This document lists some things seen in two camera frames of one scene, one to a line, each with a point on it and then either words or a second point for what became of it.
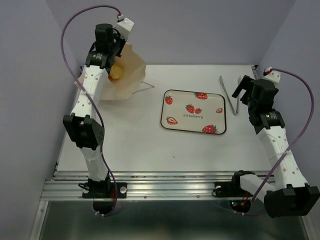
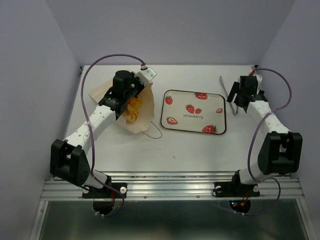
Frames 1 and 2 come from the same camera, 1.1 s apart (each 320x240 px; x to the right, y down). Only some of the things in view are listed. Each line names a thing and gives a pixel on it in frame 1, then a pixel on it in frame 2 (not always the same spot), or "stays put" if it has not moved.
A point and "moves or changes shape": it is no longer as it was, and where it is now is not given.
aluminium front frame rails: (67, 185) stays put
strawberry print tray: (195, 111) stays put
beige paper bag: (134, 71) moves or changes shape
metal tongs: (234, 112) stays put
